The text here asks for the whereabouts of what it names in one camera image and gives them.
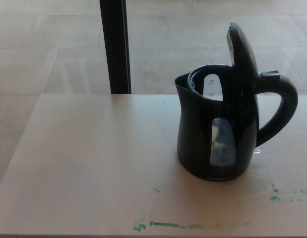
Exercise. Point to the black electric kettle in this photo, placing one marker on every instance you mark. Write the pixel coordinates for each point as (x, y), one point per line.
(200, 129)

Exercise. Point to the black vertical post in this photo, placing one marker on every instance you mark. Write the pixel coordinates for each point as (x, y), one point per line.
(115, 47)

